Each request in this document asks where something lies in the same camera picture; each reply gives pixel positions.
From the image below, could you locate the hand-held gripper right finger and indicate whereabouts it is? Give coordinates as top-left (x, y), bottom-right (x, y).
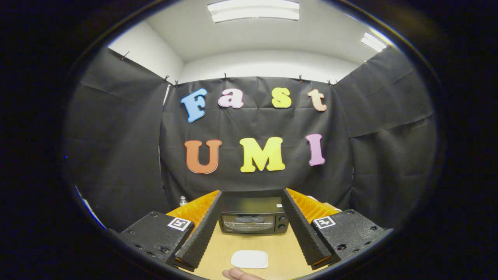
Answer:
top-left (281, 188), bottom-right (393, 270)

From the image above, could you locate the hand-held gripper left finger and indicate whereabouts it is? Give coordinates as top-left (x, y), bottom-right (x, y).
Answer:
top-left (113, 190), bottom-right (223, 271)

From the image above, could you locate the white oval plate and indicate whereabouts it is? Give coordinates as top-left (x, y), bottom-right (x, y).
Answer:
top-left (231, 250), bottom-right (269, 269)

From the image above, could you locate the black toaster oven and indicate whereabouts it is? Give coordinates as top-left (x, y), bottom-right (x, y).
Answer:
top-left (217, 191), bottom-right (290, 235)

